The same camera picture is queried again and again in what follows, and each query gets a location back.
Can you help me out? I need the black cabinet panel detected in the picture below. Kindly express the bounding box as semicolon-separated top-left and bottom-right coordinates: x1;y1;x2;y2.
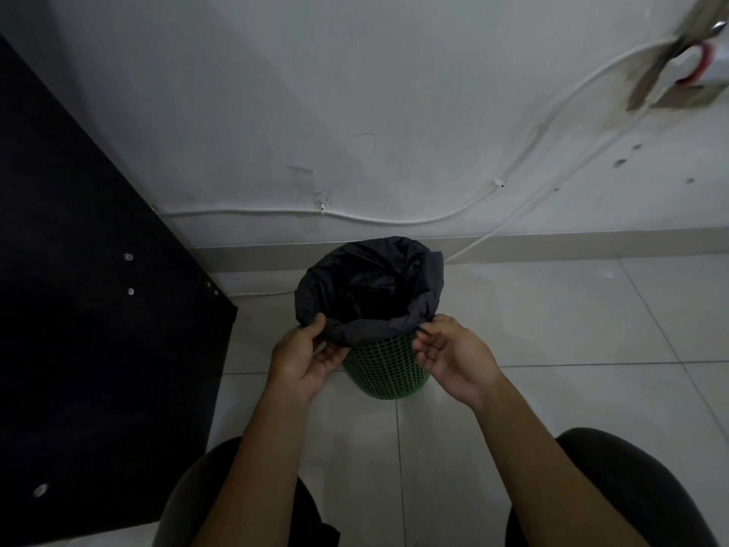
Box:
0;34;238;547

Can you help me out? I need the person's leg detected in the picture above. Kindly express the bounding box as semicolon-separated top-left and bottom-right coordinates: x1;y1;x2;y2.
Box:
505;428;720;547
153;437;341;547

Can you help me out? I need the thin white cable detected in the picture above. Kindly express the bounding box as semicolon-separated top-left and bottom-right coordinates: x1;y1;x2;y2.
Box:
219;105;650;298

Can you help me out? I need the person's right forearm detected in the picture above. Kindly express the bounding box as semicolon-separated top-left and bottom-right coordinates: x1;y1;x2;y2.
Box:
472;375;650;547

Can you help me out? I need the black trash bag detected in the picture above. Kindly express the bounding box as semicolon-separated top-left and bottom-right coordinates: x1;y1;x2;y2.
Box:
294;237;445;349

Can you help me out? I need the person's right leg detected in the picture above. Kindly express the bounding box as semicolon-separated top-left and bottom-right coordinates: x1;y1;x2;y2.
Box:
505;428;720;547

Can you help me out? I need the white wall cable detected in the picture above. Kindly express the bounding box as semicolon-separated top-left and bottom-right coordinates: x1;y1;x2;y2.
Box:
153;38;679;226

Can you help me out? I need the person's left leg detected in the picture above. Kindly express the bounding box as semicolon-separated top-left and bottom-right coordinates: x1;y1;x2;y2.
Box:
153;437;341;547

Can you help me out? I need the wall socket box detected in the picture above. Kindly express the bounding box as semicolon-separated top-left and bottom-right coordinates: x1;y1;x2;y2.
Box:
626;0;729;111

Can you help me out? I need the person's left hand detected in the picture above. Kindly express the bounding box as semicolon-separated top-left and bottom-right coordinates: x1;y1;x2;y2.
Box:
267;312;350;405

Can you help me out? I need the person's left forearm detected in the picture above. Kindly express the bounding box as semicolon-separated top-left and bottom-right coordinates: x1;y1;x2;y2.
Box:
191;377;313;547

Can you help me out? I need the green mesh waste basket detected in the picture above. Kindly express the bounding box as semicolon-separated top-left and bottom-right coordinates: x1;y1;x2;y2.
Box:
341;330;432;400

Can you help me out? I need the person's right hand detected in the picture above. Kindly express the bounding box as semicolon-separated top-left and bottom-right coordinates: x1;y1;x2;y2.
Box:
412;315;505;409

